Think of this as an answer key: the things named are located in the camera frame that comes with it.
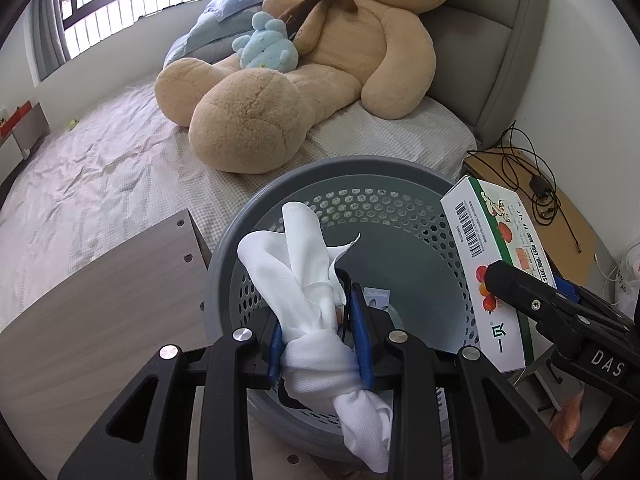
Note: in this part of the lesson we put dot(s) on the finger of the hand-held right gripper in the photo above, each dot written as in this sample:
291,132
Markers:
530,295
565,288

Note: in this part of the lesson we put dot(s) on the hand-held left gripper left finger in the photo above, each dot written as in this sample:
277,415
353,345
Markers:
275,355

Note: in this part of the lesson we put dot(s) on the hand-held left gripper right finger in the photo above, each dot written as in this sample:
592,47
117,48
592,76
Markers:
360,340

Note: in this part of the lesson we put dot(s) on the knotted white cloth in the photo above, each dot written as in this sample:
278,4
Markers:
310,360

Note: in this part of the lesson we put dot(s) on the grey perforated basket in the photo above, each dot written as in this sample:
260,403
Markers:
400,270

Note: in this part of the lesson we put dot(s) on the green white medicine box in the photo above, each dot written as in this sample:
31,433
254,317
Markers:
480,220

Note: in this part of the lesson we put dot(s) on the person's right hand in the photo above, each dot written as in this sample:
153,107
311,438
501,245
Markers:
567,420

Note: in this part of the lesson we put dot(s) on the wooden nightstand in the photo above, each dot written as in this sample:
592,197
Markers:
582,245

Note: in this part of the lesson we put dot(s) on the white plastic bag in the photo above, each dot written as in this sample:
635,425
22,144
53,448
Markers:
629,275

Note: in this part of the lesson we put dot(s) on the black charger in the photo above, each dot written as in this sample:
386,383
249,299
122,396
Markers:
541,185

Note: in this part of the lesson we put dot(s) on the bed with pale sheet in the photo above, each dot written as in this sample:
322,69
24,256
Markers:
100,170

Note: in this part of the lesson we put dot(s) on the large tan teddy bear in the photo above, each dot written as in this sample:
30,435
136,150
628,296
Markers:
325,60

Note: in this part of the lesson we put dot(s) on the small blue plush toy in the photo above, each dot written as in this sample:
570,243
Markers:
265,45

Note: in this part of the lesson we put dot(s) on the light blue pillow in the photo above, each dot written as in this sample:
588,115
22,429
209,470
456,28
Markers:
215,20

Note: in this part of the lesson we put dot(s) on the red box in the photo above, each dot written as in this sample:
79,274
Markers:
17,116

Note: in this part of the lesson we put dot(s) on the grey curtain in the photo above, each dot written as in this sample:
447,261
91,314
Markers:
52,30

